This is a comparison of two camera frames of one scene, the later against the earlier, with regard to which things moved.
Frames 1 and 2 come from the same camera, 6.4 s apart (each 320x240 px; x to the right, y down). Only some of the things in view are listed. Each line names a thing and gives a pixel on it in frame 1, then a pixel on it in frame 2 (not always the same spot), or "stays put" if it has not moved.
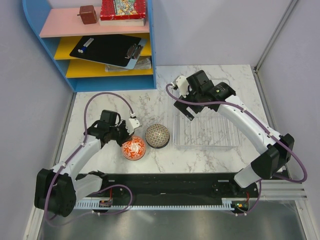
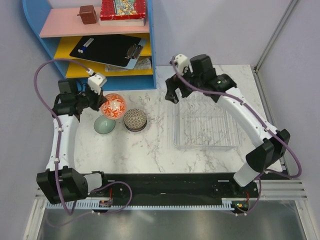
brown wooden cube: [88, 14] stays put
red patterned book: [122, 9] stays put
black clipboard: [118, 50] stays put
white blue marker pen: [86, 45] stays put
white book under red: [123, 22] stays put
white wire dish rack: [209, 130] stays put
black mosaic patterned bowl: [157, 136] to [135, 120]
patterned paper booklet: [142, 63] stays put
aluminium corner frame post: [290, 8] stays put
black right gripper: [182, 107] to [172, 84]
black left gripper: [127, 137] to [100, 99]
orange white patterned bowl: [134, 149] to [115, 106]
